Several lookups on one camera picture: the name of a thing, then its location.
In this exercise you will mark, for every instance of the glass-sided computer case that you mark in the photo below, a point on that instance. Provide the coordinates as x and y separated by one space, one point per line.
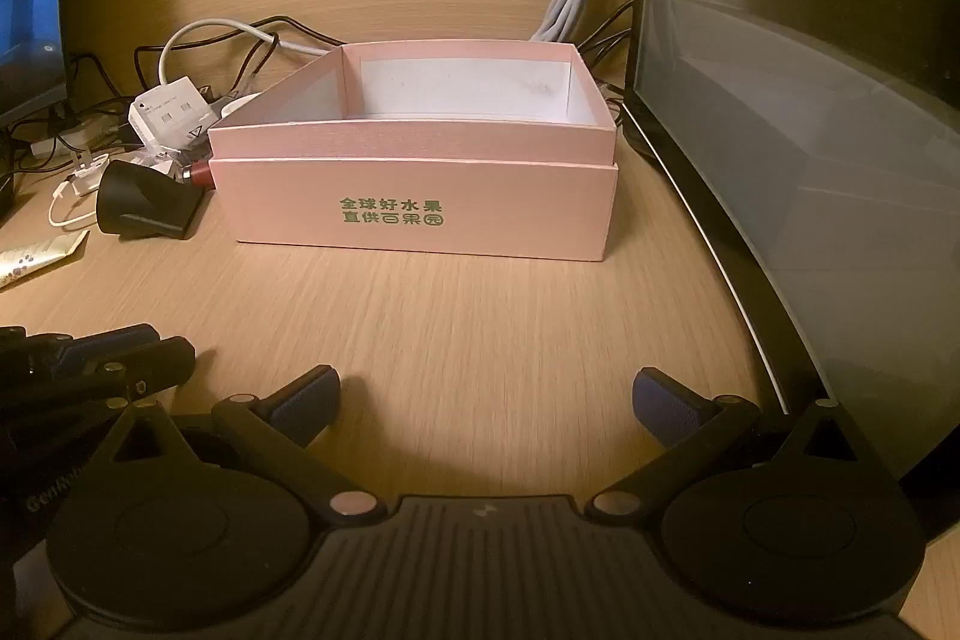
825 123

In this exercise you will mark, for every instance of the gold foil packet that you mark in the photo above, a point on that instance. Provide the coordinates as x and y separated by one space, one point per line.
34 257

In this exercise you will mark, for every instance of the white power strip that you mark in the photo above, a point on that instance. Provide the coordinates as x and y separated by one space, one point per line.
75 129

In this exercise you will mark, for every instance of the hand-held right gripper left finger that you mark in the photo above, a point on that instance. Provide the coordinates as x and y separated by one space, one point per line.
304 404

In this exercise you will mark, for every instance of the red capped small tube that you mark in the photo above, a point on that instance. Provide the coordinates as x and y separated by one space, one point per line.
201 176

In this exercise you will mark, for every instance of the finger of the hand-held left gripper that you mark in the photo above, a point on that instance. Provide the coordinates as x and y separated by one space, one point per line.
161 364
112 341

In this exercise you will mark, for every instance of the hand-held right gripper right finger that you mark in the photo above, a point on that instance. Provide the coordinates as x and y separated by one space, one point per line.
667 407

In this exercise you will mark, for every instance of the black cone-shaped adapter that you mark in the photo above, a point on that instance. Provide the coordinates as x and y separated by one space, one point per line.
142 201

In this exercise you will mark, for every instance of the white cube power adapter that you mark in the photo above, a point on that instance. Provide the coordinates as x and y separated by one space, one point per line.
169 115

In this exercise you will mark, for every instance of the white pronged plug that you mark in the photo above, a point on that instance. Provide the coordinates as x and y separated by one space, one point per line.
86 168

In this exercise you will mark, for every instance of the pink cardboard box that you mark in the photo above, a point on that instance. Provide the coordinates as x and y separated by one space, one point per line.
450 220

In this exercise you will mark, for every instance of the white round charger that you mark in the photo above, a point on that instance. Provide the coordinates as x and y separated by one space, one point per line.
238 105

